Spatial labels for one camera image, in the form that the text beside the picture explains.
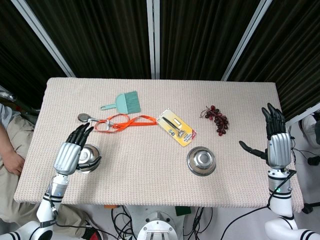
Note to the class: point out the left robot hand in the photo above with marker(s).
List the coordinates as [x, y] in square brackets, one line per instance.
[70, 156]

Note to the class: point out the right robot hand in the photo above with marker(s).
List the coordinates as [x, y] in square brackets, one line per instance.
[278, 150]

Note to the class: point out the metal bowl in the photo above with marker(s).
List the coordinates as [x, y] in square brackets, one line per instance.
[202, 160]
[88, 153]

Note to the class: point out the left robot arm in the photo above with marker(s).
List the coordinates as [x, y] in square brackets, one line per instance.
[56, 186]

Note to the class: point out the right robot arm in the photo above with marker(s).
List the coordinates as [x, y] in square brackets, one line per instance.
[278, 181]

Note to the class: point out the small black device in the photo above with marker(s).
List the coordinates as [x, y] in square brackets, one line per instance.
[313, 160]

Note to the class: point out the white rounded machine housing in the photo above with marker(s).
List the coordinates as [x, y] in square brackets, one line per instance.
[311, 127]

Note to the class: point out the metal spoon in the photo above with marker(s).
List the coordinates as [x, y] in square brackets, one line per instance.
[82, 117]

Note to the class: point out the clear badge holder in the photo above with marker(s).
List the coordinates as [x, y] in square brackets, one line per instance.
[102, 125]

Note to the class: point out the seated person in beige trousers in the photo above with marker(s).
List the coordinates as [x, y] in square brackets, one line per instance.
[15, 132]

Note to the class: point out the small orange object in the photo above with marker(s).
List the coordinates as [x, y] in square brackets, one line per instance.
[110, 206]

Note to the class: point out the dark red grape bunch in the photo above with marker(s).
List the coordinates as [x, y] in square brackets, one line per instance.
[220, 122]

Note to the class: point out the black stand foot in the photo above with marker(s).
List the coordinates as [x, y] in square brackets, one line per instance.
[310, 207]

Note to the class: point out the teal hand brush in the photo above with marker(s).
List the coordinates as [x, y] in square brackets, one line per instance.
[125, 103]

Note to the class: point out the beige waffle tablecloth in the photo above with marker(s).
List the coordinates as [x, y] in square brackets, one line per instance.
[150, 180]

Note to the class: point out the black pleated curtain panel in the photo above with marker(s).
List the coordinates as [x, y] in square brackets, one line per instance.
[15, 50]
[200, 37]
[100, 37]
[295, 50]

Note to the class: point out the razor in yellow blister pack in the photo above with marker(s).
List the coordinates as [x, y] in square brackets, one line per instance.
[175, 127]

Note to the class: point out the green box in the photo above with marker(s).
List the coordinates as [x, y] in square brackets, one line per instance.
[183, 211]

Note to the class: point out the white robot torso base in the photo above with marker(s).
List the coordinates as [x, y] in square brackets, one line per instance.
[158, 228]

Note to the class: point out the white divider rail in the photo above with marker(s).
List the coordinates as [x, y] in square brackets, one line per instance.
[302, 114]

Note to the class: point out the white divider post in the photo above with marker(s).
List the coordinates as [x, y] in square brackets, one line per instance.
[247, 37]
[45, 37]
[153, 37]

